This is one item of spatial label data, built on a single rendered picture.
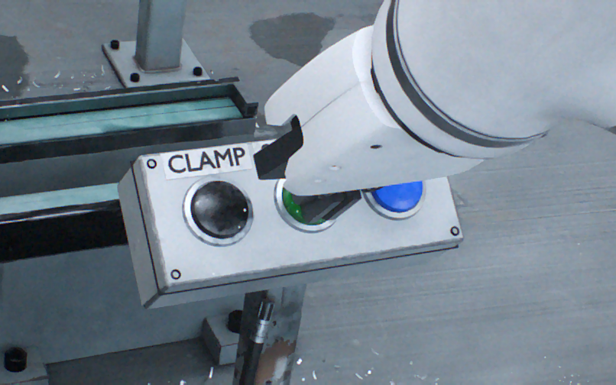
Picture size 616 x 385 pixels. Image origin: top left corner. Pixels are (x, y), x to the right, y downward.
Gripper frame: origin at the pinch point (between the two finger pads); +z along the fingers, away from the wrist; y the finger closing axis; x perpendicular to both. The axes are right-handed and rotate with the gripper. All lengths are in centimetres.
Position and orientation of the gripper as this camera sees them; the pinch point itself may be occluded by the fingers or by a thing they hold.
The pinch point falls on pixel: (325, 182)
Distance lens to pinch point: 75.6
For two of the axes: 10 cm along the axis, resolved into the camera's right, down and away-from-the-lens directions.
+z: -3.4, 3.0, 8.9
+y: -9.1, 1.2, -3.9
